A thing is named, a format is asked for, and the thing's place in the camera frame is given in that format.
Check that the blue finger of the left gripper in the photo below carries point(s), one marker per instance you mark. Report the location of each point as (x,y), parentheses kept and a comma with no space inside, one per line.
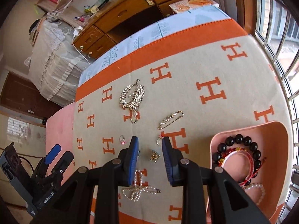
(56,176)
(43,165)

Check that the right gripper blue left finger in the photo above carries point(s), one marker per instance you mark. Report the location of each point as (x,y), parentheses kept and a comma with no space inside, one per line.
(118,172)

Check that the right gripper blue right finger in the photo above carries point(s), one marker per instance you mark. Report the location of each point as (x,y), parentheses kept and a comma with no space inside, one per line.
(182,172)

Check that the small gold flower brooch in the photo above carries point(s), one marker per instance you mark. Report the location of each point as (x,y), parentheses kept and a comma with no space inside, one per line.
(154,157)

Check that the pearl safety pin brooch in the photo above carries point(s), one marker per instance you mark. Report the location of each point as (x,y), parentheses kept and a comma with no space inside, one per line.
(170,119)

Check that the silver leaf hair comb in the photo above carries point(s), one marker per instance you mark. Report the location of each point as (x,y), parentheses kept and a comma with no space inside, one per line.
(131,97)

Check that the pink blanket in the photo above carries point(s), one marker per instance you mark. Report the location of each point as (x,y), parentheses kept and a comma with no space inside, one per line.
(59,130)

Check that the dark wooden door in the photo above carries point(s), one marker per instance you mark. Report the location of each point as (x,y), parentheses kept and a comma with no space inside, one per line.
(21,95)

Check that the pink storage box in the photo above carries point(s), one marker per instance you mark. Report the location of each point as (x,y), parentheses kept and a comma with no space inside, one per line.
(256,158)

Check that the orange beige H blanket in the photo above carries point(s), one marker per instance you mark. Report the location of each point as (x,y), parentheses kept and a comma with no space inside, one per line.
(197,87)

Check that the white lace covered furniture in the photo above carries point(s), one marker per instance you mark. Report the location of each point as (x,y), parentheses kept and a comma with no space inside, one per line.
(55,65)

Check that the light blue bed sheet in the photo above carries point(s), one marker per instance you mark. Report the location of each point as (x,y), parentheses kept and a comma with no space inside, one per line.
(151,33)

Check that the orange patterned box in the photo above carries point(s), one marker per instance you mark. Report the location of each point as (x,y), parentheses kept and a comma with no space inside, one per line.
(187,5)

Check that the wooden desk with drawers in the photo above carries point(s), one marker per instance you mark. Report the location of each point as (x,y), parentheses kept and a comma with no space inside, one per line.
(116,21)

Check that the window with metal grille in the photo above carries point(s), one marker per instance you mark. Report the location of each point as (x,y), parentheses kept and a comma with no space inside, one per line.
(277,31)

